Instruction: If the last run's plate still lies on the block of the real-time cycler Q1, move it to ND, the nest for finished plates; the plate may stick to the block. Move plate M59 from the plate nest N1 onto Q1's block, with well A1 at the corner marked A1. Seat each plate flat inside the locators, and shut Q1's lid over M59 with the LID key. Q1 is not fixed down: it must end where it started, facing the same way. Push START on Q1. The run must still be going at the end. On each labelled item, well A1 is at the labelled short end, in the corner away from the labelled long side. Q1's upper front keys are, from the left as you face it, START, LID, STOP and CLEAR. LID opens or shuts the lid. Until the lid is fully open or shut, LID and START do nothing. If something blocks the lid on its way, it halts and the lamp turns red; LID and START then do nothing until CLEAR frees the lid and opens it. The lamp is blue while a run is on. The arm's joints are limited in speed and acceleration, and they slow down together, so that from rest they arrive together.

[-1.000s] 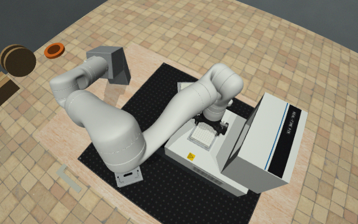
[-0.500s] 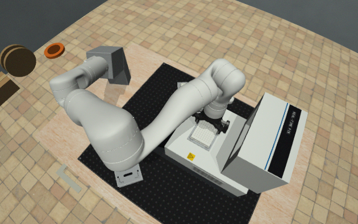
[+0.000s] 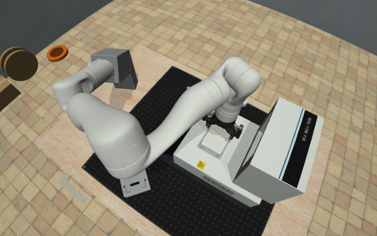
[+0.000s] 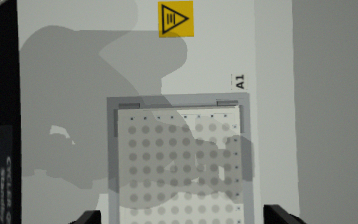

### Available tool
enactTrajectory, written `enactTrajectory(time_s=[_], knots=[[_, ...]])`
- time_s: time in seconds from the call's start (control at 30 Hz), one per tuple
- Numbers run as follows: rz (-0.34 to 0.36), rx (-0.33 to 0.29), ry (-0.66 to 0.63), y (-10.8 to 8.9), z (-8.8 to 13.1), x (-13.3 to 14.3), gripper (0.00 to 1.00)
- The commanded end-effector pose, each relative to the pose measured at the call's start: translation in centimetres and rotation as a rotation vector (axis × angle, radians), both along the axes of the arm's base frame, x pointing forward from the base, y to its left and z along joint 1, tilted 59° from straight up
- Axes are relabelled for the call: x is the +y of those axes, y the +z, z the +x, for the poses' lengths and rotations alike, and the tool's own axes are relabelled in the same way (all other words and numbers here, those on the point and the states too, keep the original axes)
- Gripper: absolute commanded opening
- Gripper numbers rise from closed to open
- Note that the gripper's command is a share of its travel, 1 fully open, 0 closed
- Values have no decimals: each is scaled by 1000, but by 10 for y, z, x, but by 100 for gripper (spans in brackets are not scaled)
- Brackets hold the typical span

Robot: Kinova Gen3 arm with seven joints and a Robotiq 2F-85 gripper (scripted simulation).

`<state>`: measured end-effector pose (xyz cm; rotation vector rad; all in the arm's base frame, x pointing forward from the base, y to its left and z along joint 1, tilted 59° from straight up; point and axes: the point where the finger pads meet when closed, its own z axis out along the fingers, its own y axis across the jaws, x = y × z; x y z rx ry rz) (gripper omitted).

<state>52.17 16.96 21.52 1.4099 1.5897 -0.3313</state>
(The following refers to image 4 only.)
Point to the white multi-well plate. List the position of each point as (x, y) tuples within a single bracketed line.
[(180, 166)]

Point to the white thermal cycler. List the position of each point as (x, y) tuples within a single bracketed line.
[(68, 66)]

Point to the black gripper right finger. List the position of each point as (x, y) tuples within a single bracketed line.
[(275, 214)]

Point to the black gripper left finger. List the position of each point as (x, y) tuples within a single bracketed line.
[(89, 217)]

